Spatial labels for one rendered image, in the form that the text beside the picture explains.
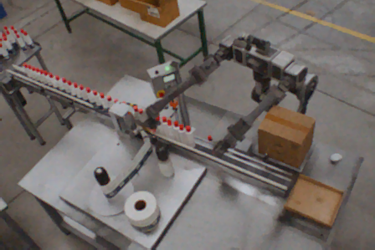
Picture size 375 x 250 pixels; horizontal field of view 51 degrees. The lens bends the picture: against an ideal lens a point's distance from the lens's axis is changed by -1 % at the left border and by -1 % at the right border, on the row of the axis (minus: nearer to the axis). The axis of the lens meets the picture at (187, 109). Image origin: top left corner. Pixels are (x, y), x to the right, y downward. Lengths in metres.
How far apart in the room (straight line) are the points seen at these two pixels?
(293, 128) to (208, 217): 0.79
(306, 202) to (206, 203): 0.64
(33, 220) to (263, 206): 2.25
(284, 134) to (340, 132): 1.60
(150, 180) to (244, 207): 0.66
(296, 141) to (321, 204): 0.42
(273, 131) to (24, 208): 2.55
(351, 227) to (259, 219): 1.17
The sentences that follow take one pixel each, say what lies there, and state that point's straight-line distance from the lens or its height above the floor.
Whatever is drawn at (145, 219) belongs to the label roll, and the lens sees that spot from 2.43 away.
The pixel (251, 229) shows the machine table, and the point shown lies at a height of 0.83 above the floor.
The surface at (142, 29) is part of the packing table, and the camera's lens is 4.24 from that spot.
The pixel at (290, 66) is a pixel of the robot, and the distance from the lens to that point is 2.44.
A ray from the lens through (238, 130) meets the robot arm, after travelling 2.11.
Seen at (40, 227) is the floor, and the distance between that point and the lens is 3.95.
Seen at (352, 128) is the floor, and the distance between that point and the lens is 4.17.
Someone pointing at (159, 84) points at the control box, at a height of 1.41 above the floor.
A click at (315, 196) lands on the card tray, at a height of 0.83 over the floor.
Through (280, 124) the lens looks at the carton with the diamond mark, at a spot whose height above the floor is 1.12.
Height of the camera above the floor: 3.10
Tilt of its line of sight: 46 degrees down
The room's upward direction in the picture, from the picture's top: 11 degrees counter-clockwise
